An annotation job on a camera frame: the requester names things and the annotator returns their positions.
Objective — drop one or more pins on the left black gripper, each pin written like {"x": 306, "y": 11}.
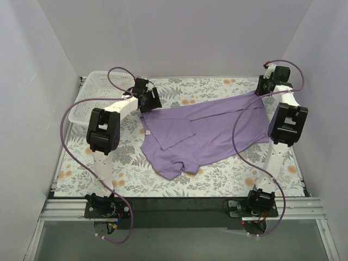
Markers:
{"x": 151, "y": 100}

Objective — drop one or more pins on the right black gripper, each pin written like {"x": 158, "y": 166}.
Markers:
{"x": 262, "y": 87}

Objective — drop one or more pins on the purple t shirt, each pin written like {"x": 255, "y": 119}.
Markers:
{"x": 183, "y": 139}

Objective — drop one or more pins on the white plastic basket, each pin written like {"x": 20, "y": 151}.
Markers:
{"x": 102, "y": 93}

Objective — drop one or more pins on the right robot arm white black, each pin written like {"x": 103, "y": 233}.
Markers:
{"x": 284, "y": 131}

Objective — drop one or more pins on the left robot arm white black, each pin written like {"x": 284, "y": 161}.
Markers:
{"x": 103, "y": 136}

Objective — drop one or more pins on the floral patterned table mat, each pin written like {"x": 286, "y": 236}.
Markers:
{"x": 133, "y": 176}

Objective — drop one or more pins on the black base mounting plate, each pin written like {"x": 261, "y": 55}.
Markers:
{"x": 176, "y": 212}

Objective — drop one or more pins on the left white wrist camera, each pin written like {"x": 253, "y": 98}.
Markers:
{"x": 149, "y": 85}

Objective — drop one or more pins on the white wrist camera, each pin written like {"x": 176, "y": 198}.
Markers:
{"x": 149, "y": 85}
{"x": 270, "y": 68}

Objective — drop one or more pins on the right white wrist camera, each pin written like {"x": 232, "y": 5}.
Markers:
{"x": 270, "y": 68}

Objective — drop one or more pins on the aluminium frame rail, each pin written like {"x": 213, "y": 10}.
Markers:
{"x": 63, "y": 210}

